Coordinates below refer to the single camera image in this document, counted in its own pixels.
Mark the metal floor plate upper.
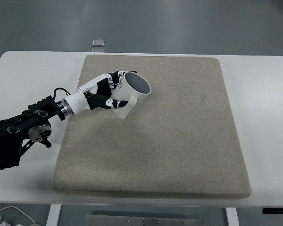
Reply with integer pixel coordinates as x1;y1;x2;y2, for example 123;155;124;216
92;39;105;47

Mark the white table leg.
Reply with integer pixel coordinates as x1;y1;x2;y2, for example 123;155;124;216
46;204;62;226
225;208;240;226

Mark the white table leg left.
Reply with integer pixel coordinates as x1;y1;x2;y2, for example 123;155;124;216
46;204;62;226

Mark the white table leg right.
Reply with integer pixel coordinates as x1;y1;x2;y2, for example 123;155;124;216
225;208;240;226

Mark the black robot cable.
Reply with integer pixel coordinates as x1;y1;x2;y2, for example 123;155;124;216
52;87;72;102

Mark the beige felt mat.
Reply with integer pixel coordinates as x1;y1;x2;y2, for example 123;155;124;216
53;55;251;199

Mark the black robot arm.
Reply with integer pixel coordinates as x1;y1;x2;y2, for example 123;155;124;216
0;96;66;170

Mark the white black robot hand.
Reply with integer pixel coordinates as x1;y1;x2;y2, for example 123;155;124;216
58;70;136;119

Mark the metal floor plate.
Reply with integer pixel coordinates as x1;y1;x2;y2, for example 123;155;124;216
92;39;105;47
92;48;104;53

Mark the metal floor plate lower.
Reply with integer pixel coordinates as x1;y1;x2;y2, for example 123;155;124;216
92;48;104;53

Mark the grey metal base plate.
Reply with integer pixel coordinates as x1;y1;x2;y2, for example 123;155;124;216
85;215;203;226

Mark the white HOME cup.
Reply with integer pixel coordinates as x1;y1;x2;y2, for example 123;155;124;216
111;72;152;119

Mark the black table control panel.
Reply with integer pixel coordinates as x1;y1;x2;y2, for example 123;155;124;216
262;208;283;215

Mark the white cable on floor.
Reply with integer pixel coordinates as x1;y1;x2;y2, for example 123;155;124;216
0;205;38;226

